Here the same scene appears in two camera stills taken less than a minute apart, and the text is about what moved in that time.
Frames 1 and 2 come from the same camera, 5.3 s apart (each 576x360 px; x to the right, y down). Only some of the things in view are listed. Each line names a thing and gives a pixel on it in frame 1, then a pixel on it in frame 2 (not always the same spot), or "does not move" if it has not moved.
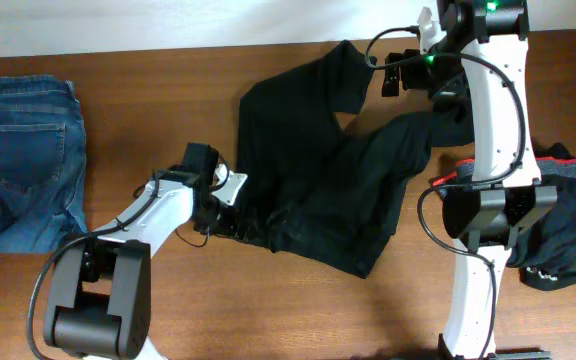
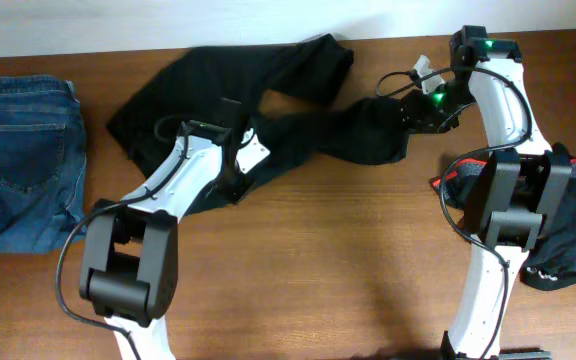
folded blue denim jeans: [26, 166] does not move
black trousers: [314, 189] -> [219, 88]
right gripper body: [394, 75] -> [413, 112]
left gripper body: [225, 220] -> [238, 182]
